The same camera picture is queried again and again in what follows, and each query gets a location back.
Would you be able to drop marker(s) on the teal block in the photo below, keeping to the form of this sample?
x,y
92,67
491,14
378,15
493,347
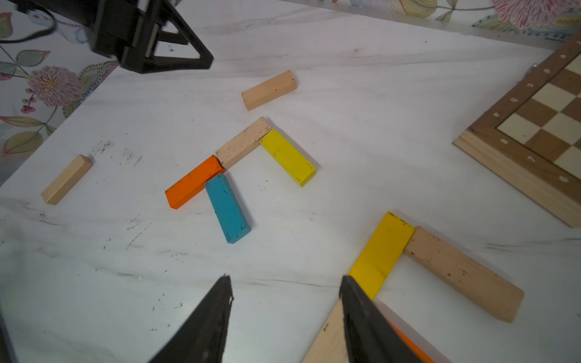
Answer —
x,y
228,211

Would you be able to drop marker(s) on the natural wood block top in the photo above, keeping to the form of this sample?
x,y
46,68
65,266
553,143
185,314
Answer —
x,y
488,290

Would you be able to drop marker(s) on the yellow block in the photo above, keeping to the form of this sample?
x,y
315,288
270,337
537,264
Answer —
x,y
381,253
288,157

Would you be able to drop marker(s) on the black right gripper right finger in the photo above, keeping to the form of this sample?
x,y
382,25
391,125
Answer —
x,y
369,336

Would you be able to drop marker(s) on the wooden chessboard box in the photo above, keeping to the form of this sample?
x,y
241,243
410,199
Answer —
x,y
531,137

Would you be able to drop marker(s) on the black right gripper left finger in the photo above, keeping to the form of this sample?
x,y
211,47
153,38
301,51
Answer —
x,y
202,337

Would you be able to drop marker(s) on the orange block diagonal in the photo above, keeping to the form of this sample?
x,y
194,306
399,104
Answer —
x,y
191,184

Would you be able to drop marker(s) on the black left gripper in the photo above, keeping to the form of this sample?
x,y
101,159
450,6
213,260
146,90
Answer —
x,y
131,34

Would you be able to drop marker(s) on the orange block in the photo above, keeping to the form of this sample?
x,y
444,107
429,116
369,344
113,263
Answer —
x,y
416,351

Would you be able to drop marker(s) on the natural wood block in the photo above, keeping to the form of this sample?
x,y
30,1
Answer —
x,y
488,290
242,144
67,179
269,90
329,346

